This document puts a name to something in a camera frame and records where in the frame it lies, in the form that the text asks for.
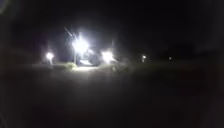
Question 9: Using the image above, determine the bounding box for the grey asphalt road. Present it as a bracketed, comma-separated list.
[0, 63, 224, 128]

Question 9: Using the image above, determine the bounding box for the street lamp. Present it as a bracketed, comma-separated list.
[70, 34, 91, 66]

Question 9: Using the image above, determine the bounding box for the bush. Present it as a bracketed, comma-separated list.
[64, 61, 78, 71]

